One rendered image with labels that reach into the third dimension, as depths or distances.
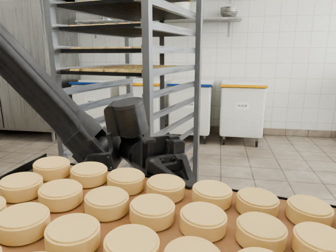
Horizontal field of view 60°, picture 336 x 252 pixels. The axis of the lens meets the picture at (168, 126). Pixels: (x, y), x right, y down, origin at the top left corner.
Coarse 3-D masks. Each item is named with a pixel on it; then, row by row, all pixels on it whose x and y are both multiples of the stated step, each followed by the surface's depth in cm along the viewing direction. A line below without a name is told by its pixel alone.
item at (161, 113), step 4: (184, 100) 153; (188, 100) 159; (192, 100) 165; (176, 104) 143; (180, 104) 148; (184, 104) 153; (164, 108) 130; (168, 108) 134; (172, 108) 139; (176, 108) 143; (156, 112) 123; (160, 112) 127; (164, 112) 130; (168, 112) 135; (156, 116) 123; (160, 116) 127
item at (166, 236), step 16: (144, 192) 38; (80, 208) 34; (128, 208) 34; (176, 208) 35; (112, 224) 31; (176, 224) 32; (288, 224) 33; (160, 240) 29; (224, 240) 30; (288, 240) 30
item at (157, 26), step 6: (156, 24) 115; (162, 24) 120; (168, 24) 125; (156, 30) 120; (162, 30) 120; (168, 30) 126; (174, 30) 132; (180, 30) 138; (186, 30) 146; (192, 30) 154
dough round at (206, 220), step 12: (192, 204) 32; (204, 204) 32; (180, 216) 30; (192, 216) 30; (204, 216) 30; (216, 216) 30; (180, 228) 30; (192, 228) 29; (204, 228) 28; (216, 228) 29; (216, 240) 29
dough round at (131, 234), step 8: (128, 224) 28; (136, 224) 28; (112, 232) 27; (120, 232) 27; (128, 232) 27; (136, 232) 27; (144, 232) 27; (152, 232) 27; (104, 240) 26; (112, 240) 26; (120, 240) 26; (128, 240) 26; (136, 240) 26; (144, 240) 26; (152, 240) 26; (104, 248) 25; (112, 248) 24; (120, 248) 25; (128, 248) 25; (136, 248) 25; (144, 248) 25; (152, 248) 25
